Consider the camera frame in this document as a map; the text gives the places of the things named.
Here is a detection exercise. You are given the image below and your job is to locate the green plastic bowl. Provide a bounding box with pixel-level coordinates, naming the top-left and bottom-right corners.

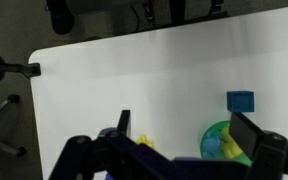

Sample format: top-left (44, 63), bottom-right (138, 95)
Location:
top-left (200, 120), bottom-right (252, 166)

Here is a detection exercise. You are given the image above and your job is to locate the teal blue cube block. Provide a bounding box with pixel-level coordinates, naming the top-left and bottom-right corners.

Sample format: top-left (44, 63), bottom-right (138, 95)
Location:
top-left (226, 91), bottom-right (255, 112)

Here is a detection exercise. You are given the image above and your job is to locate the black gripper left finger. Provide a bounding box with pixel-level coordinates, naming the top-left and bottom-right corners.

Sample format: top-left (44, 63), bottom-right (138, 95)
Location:
top-left (117, 110), bottom-right (131, 135)

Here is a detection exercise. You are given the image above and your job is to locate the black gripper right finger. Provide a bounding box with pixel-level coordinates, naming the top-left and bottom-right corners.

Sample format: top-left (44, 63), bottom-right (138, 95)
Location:
top-left (229, 112), bottom-right (265, 159)

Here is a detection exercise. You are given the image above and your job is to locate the blue toy in bowl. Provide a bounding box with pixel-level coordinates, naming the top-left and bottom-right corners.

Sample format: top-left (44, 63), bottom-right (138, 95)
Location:
top-left (201, 132), bottom-right (221, 158)

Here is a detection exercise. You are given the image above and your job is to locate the yellow toy in bowl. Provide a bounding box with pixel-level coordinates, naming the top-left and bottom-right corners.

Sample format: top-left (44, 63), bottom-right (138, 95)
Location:
top-left (220, 125), bottom-right (243, 159)

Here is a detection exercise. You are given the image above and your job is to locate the yellow spiky star toy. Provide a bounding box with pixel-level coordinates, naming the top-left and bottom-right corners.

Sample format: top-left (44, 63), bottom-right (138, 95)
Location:
top-left (136, 135), bottom-right (154, 148)

